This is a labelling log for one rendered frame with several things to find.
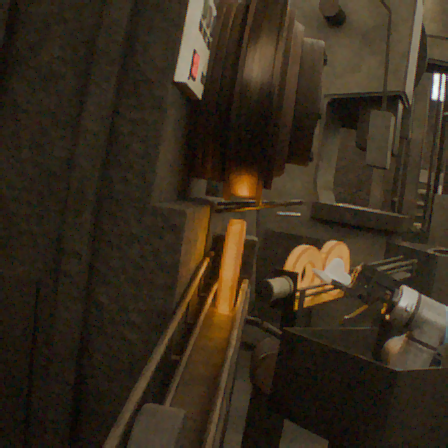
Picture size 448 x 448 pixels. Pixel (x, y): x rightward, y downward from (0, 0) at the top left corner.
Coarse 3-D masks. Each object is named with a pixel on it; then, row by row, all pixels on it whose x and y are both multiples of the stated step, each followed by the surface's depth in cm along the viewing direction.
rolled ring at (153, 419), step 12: (144, 408) 54; (156, 408) 55; (168, 408) 55; (144, 420) 52; (156, 420) 52; (168, 420) 53; (180, 420) 53; (132, 432) 51; (144, 432) 51; (156, 432) 51; (168, 432) 51; (180, 432) 53; (132, 444) 49; (144, 444) 50; (156, 444) 50; (168, 444) 50; (180, 444) 55
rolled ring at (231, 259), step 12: (228, 228) 157; (240, 228) 157; (228, 240) 155; (240, 240) 155; (228, 252) 154; (240, 252) 156; (228, 264) 153; (228, 276) 153; (228, 288) 154; (228, 300) 156
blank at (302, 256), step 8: (296, 248) 206; (304, 248) 205; (312, 248) 207; (296, 256) 203; (304, 256) 205; (312, 256) 208; (320, 256) 211; (288, 264) 203; (296, 264) 202; (304, 264) 205; (312, 264) 209; (320, 264) 212; (312, 272) 211; (304, 280) 211; (312, 280) 210; (320, 280) 213; (312, 296) 211
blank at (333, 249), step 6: (324, 246) 217; (330, 246) 216; (336, 246) 217; (342, 246) 220; (324, 252) 215; (330, 252) 215; (336, 252) 218; (342, 252) 221; (348, 252) 224; (324, 258) 214; (330, 258) 216; (342, 258) 221; (348, 258) 224; (324, 264) 214; (348, 264) 225; (348, 270) 226; (318, 288) 217; (330, 294) 219
